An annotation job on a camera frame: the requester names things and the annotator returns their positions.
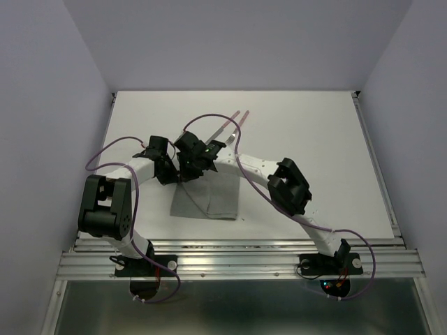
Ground grey cloth napkin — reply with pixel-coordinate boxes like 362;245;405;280
170;171;240;221

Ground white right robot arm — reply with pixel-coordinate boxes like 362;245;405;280
174;131;351;272

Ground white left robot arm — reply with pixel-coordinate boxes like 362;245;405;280
78;136;179;275

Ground pink handled knife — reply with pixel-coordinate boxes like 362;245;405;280
205;110;240;144

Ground pink handled fork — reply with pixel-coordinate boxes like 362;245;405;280
225;110;250;146

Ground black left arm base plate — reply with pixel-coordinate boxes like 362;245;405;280
109;254;177;278

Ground aluminium mounting rail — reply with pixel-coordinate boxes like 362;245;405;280
57;234;425;281

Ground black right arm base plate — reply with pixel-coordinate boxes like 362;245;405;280
295;253;364;277

